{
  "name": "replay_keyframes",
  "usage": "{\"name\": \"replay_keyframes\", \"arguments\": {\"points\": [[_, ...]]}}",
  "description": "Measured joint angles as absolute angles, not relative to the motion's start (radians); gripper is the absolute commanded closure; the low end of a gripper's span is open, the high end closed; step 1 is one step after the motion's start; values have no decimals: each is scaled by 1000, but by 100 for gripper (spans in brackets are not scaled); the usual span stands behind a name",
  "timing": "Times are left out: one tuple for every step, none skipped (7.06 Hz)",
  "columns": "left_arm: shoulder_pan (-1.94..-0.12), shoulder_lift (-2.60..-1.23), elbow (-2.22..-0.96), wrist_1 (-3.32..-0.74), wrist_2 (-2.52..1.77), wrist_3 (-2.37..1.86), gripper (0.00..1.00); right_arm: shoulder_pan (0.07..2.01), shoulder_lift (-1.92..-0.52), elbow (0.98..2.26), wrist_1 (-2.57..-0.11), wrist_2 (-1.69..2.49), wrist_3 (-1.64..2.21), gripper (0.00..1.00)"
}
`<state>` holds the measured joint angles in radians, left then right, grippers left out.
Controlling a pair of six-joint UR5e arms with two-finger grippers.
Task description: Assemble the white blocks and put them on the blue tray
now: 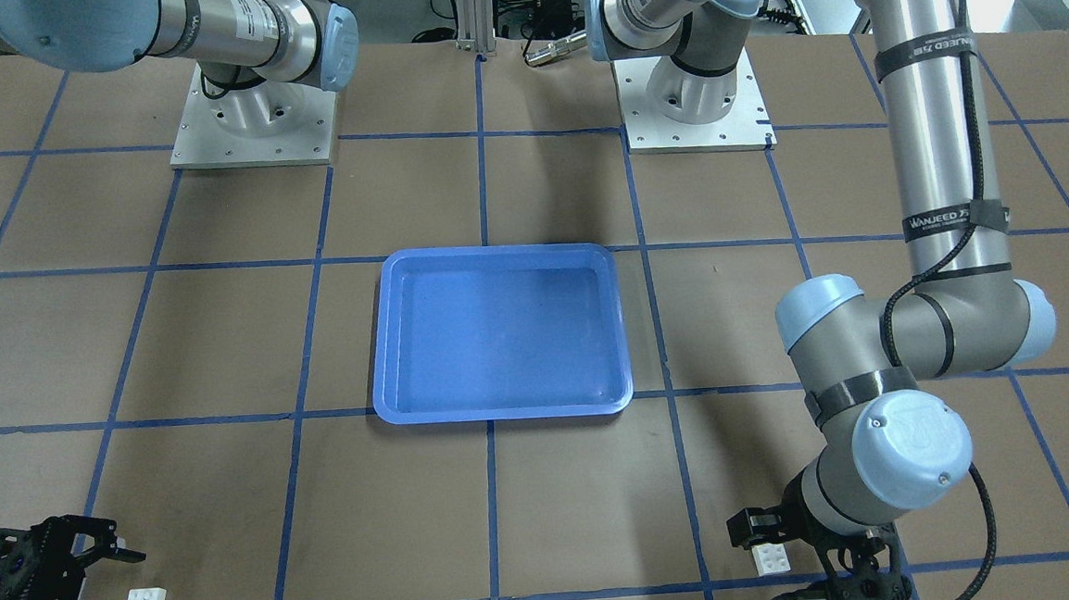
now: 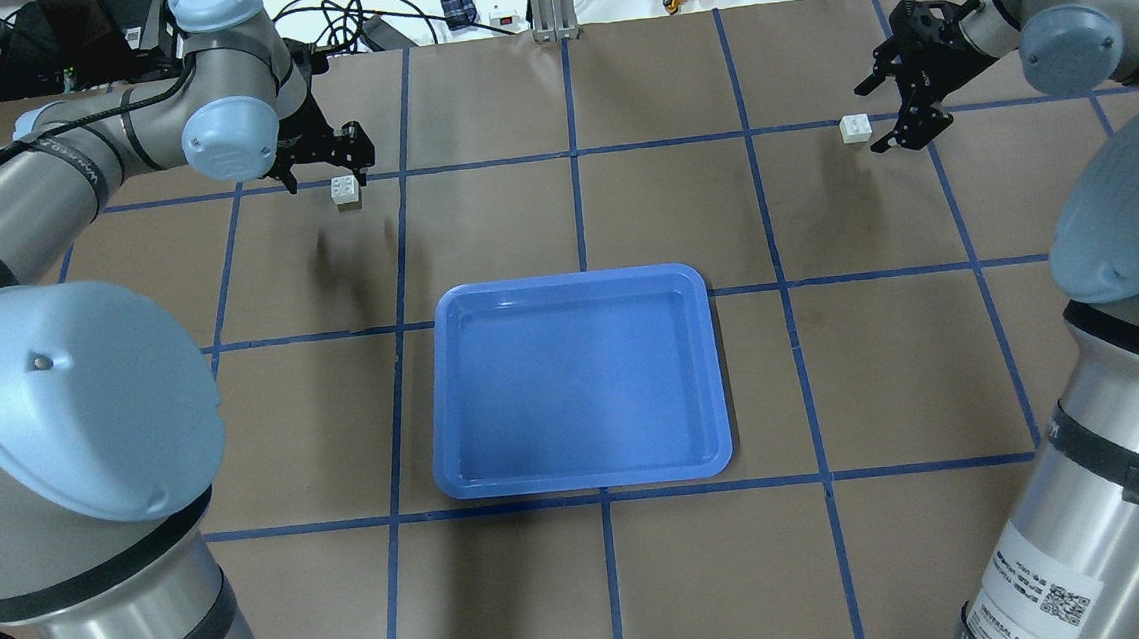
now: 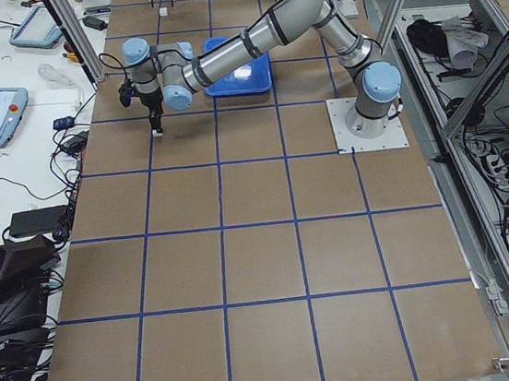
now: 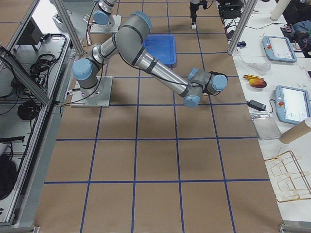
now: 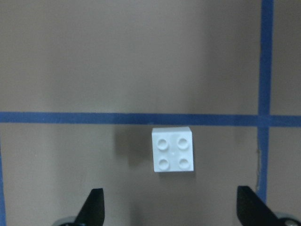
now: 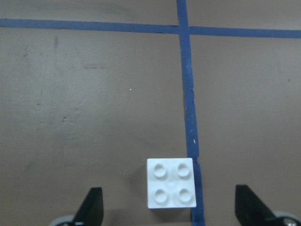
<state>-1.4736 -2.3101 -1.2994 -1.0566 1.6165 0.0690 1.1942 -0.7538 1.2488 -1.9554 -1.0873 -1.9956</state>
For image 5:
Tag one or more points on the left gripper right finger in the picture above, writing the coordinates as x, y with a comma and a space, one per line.
252, 211

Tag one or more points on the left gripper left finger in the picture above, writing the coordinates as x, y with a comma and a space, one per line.
92, 211

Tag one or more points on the white block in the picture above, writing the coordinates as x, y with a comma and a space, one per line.
172, 149

